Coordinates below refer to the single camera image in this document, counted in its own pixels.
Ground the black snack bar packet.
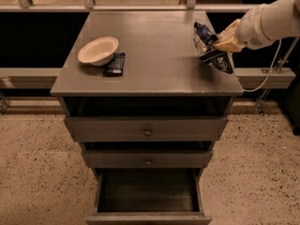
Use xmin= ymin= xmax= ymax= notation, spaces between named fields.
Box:
xmin=102 ymin=52 xmax=126 ymax=77

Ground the round brass knob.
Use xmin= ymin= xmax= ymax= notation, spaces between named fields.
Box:
xmin=143 ymin=128 xmax=152 ymax=136
xmin=145 ymin=158 xmax=152 ymax=166

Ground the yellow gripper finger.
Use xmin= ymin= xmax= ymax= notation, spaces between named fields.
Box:
xmin=218 ymin=19 xmax=240 ymax=42
xmin=214 ymin=37 xmax=245 ymax=53

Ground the round brass top knob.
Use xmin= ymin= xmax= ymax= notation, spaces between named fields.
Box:
xmin=143 ymin=128 xmax=152 ymax=136

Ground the white cable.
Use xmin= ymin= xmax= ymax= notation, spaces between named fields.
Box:
xmin=242 ymin=38 xmax=282 ymax=94

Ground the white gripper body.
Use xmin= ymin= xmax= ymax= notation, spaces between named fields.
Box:
xmin=235 ymin=4 xmax=274 ymax=50

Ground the metal railing frame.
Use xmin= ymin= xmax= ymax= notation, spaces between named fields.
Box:
xmin=0 ymin=0 xmax=298 ymax=89

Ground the grey middle drawer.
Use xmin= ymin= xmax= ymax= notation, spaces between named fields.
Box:
xmin=82 ymin=150 xmax=213 ymax=169

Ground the grey wooden drawer cabinet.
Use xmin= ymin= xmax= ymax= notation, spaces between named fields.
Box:
xmin=50 ymin=9 xmax=245 ymax=225

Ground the white paper bowl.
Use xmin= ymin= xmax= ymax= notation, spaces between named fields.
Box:
xmin=78 ymin=37 xmax=119 ymax=67

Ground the grey open bottom drawer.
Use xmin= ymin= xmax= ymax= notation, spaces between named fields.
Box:
xmin=85 ymin=168 xmax=212 ymax=225

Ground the round brass middle knob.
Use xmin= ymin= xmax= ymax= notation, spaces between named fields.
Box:
xmin=145 ymin=158 xmax=152 ymax=166

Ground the grey top drawer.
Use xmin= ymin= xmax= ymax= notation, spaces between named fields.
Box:
xmin=64 ymin=116 xmax=228 ymax=143

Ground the blue chip bag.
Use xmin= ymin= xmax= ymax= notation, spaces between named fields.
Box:
xmin=193 ymin=22 xmax=233 ymax=74

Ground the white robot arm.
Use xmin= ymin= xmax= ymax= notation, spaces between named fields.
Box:
xmin=214 ymin=0 xmax=300 ymax=53

